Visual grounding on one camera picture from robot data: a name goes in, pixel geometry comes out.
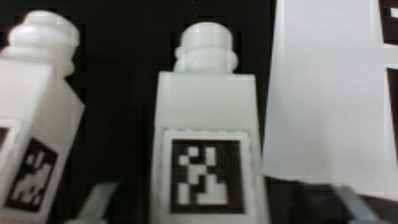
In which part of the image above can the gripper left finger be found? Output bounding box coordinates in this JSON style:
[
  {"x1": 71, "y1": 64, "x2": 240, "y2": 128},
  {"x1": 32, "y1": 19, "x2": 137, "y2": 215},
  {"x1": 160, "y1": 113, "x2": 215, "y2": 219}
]
[{"x1": 64, "y1": 182, "x2": 117, "y2": 224}]

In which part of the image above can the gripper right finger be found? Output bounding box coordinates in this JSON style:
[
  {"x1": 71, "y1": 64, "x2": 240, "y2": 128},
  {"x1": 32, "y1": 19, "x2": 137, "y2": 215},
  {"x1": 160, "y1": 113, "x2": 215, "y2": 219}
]
[{"x1": 334, "y1": 186, "x2": 386, "y2": 224}]

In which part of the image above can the white table leg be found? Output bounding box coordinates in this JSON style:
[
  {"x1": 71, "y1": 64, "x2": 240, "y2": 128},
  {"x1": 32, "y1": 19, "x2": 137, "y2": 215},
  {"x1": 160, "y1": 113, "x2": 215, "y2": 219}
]
[
  {"x1": 0, "y1": 11, "x2": 85, "y2": 224},
  {"x1": 149, "y1": 22, "x2": 270, "y2": 224}
]

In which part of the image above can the white sheet with AprilTags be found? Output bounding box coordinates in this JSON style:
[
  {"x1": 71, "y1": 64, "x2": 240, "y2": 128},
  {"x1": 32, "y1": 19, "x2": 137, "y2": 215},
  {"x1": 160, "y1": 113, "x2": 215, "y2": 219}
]
[{"x1": 263, "y1": 0, "x2": 398, "y2": 201}]

